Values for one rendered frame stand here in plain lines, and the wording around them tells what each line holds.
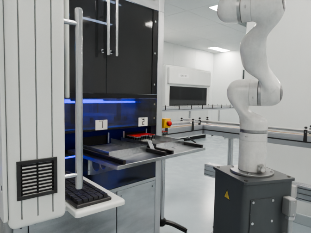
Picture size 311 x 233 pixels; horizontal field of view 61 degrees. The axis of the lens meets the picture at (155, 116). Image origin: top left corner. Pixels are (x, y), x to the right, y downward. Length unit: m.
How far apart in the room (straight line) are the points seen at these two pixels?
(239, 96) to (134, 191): 1.03
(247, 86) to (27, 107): 0.87
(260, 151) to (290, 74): 1.73
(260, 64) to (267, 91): 0.13
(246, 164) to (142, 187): 0.91
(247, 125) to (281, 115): 1.70
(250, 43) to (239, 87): 0.23
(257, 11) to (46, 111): 0.77
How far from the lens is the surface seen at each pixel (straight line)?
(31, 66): 0.86
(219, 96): 10.84
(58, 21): 0.90
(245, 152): 1.26
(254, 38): 1.09
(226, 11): 1.05
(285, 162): 2.96
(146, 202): 2.02
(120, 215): 1.88
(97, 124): 1.62
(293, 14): 3.00
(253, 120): 1.23
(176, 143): 1.72
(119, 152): 1.41
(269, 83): 1.19
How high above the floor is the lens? 1.20
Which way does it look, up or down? 4 degrees down
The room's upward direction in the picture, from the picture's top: 1 degrees clockwise
